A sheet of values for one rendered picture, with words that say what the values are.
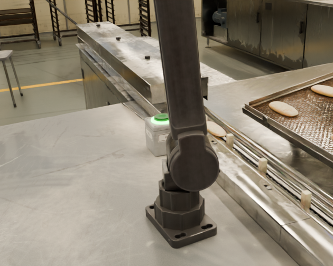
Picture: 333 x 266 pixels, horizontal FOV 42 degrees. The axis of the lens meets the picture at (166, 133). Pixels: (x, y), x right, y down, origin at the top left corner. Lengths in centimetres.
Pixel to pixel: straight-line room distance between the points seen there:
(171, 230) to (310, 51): 347
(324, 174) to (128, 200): 41
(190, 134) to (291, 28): 369
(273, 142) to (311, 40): 302
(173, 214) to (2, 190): 40
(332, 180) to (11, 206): 64
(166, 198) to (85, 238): 16
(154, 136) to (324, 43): 307
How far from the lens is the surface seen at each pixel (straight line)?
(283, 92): 117
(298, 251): 70
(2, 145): 119
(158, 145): 101
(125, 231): 78
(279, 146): 108
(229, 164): 89
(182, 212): 73
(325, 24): 393
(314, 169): 99
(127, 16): 801
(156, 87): 123
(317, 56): 403
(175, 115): 66
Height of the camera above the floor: 127
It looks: 23 degrees down
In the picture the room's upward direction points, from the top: 3 degrees counter-clockwise
